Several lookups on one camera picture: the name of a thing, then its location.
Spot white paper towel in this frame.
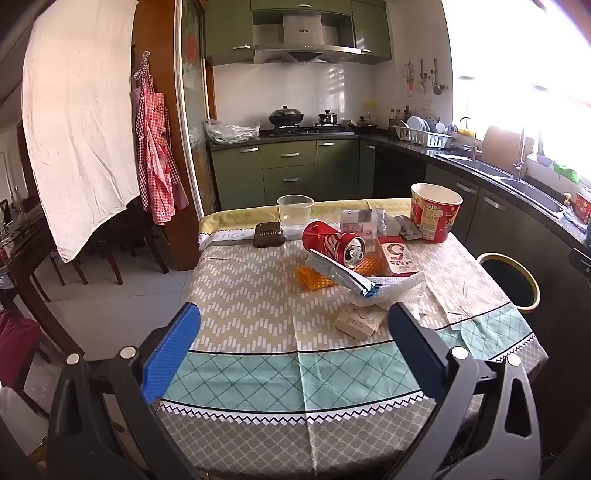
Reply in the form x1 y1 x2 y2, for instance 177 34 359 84
353 272 428 319

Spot yellow rimmed trash bin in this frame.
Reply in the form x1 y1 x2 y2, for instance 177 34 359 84
475 252 541 315

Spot red soda can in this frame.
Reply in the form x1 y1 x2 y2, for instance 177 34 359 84
302 220 366 269

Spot orange foam net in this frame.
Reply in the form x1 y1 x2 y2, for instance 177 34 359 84
296 254 384 291

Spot hanging kitchen utensils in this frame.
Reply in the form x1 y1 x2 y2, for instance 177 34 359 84
402 58 446 95

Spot dark wooden chair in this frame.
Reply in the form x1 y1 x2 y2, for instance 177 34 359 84
88 198 169 284

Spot red and white carton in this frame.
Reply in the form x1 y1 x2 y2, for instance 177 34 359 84
378 235 419 277

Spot tall steel faucet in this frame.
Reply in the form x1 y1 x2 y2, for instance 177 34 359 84
512 127 527 181

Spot black wok with lid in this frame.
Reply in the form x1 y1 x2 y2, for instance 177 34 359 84
268 105 304 127

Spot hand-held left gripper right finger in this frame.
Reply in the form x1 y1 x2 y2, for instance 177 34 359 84
387 302 543 480

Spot green base cabinets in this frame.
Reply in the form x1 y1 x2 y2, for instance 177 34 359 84
210 138 591 296

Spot wooden sliding door frame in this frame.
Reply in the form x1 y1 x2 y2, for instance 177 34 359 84
131 0 218 271

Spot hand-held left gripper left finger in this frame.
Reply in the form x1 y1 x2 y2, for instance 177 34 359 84
46 302 204 480

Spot steel kitchen sink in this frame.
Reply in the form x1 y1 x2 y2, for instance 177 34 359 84
436 152 566 213

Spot curved steel faucet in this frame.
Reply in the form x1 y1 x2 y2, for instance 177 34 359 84
459 117 478 161

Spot red paper noodle bowl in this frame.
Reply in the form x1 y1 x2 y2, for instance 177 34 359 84
410 183 463 244

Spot small beige cardboard box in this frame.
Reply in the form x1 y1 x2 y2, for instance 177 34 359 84
335 302 389 340

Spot dish rack with dishes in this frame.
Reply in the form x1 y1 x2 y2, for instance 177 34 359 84
390 115 455 149

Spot steel range hood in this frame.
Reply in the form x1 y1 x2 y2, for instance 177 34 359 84
253 13 363 65

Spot clear plastic bag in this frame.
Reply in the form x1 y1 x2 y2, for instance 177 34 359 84
204 119 262 144

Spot green wall cabinets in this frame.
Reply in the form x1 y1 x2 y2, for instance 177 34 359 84
204 0 393 65

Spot small brown box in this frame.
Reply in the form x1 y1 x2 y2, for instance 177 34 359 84
253 222 284 247

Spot dark red cloth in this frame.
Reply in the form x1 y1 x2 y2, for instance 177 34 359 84
0 309 44 384

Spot white hanging sheet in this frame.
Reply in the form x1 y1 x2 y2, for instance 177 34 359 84
21 0 141 264

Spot dark wooden dining table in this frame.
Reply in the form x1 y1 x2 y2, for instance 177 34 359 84
0 203 84 356

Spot silver snack bag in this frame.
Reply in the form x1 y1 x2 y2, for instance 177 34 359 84
305 249 384 298

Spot grey wrapper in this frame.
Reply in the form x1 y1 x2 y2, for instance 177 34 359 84
398 215 422 241

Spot clear plastic bottle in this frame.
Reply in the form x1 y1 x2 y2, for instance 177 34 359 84
340 209 402 237

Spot clear plastic cup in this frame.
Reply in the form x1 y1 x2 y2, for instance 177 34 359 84
277 195 315 238

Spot brown cardboard sheet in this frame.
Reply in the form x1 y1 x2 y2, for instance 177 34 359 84
480 126 522 162

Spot gas stove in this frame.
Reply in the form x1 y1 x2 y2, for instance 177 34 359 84
265 122 356 136

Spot red checkered apron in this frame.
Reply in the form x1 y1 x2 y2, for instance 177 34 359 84
133 51 188 226

